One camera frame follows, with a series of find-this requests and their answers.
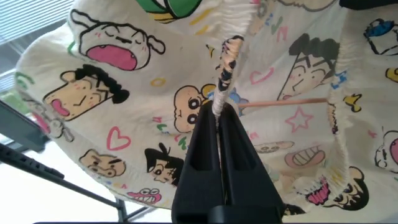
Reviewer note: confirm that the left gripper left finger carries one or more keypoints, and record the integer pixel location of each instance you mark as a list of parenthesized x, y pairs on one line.
[(199, 186)]

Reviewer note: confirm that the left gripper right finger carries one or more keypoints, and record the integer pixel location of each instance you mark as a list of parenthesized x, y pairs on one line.
[(248, 193)]

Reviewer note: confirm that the cream printed garment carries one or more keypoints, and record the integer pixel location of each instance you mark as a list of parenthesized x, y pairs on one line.
[(140, 109)]

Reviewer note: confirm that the black clothes rack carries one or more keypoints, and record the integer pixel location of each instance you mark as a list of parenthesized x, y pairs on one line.
[(37, 169)]

